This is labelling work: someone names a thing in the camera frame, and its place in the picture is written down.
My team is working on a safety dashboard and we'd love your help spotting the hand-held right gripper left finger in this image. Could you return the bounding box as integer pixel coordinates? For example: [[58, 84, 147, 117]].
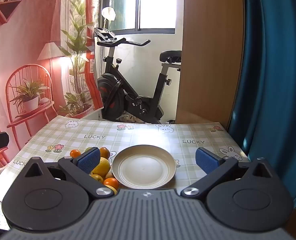
[[20, 147, 115, 198]]

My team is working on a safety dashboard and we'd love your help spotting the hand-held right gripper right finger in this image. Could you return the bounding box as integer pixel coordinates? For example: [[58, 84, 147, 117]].
[[180, 147, 276, 197]]

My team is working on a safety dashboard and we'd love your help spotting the beige round plate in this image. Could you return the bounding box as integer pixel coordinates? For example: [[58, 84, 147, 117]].
[[112, 144, 176, 189]]

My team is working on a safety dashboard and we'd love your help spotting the green checked tablecloth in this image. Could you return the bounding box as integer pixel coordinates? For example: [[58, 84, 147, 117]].
[[0, 115, 251, 203]]

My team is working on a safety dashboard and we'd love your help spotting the black exercise bike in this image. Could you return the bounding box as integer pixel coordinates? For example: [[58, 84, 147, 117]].
[[94, 27, 182, 124]]

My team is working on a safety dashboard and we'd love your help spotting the wooden panel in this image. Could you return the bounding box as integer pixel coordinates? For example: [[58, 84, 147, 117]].
[[175, 0, 246, 130]]

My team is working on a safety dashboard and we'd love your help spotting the white cloth bundle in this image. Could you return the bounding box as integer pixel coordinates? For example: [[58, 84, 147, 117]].
[[102, 7, 116, 22]]

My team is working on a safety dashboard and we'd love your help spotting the window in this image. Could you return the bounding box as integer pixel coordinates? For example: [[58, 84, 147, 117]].
[[98, 0, 185, 34]]

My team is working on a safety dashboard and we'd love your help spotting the red printed wall tapestry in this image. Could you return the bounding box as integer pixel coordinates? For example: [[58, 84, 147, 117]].
[[0, 0, 105, 180]]

